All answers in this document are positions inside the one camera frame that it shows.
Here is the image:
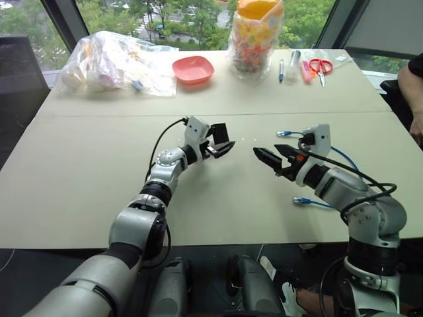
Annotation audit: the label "thin white wire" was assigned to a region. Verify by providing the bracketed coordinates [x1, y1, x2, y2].
[0, 247, 16, 273]

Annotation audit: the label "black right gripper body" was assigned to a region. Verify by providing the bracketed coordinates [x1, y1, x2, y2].
[274, 151, 310, 182]

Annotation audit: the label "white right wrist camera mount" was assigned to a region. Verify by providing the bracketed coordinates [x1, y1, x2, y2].
[295, 123, 331, 188]

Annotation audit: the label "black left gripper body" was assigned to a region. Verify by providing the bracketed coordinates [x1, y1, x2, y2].
[198, 137, 220, 160]

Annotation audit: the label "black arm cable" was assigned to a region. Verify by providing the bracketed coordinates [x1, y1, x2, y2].
[297, 137, 397, 225]
[144, 117, 190, 183]

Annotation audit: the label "person's black clothing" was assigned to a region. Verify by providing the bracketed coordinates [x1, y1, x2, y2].
[379, 55, 423, 149]

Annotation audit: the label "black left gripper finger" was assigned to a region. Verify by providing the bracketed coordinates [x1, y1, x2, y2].
[213, 141, 237, 159]

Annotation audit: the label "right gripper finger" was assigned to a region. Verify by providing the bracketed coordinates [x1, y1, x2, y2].
[252, 147, 284, 171]
[274, 144, 301, 159]

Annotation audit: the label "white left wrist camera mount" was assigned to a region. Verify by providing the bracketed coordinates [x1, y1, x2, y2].
[183, 116, 212, 163]

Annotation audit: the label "blue Ethernet cable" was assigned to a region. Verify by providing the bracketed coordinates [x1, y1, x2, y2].
[276, 129, 364, 211]

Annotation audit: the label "black and white sneaker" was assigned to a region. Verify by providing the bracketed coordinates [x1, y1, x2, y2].
[258, 255, 307, 317]

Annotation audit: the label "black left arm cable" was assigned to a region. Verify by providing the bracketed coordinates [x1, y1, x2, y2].
[144, 117, 190, 183]

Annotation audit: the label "small clear plastic packet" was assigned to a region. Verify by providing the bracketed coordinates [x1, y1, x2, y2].
[331, 53, 354, 66]

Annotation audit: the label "pink highlighter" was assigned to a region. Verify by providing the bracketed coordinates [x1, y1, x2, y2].
[299, 60, 313, 85]

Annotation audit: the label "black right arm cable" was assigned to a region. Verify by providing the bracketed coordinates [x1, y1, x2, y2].
[297, 137, 397, 225]

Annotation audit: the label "clear plastic bag of items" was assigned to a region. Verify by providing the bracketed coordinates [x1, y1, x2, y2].
[54, 30, 180, 98]

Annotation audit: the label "person's bare leg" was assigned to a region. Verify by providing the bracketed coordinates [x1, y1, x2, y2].
[295, 286, 335, 312]

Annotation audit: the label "clear plastic tube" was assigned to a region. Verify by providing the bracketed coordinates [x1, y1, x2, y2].
[285, 49, 302, 84]

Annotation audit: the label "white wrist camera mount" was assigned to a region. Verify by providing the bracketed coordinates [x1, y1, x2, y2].
[295, 123, 331, 188]
[183, 116, 212, 163]

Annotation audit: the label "candy jar with orange lid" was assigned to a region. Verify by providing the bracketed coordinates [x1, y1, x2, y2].
[227, 0, 285, 81]

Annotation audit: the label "pink square bowl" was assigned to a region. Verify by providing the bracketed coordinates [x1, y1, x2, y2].
[171, 55, 215, 85]

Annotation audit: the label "red-handled scissors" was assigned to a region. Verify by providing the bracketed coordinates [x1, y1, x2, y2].
[308, 57, 333, 88]

